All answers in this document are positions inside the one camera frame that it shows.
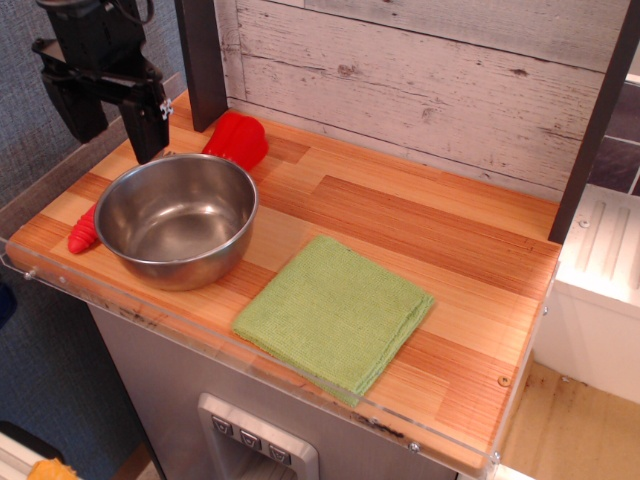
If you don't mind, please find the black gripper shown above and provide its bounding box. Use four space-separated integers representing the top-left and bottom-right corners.
32 1 171 164

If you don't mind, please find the stainless steel bowl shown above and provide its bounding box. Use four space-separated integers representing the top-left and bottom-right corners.
94 154 259 291

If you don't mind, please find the fork with red handle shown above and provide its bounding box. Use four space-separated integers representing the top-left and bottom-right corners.
67 204 98 254

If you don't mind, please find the dark right cabinet post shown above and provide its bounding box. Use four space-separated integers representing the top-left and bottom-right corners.
548 0 639 244

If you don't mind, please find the silver dispenser panel with buttons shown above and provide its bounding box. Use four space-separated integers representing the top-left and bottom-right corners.
198 393 320 479

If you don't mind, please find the green folded towel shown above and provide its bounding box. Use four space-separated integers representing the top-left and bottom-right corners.
232 236 435 407

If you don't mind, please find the yellow object at corner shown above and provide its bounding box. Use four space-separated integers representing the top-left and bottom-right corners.
26 459 79 480

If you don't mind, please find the red plastic bell pepper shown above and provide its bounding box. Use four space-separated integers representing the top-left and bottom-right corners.
202 112 269 171

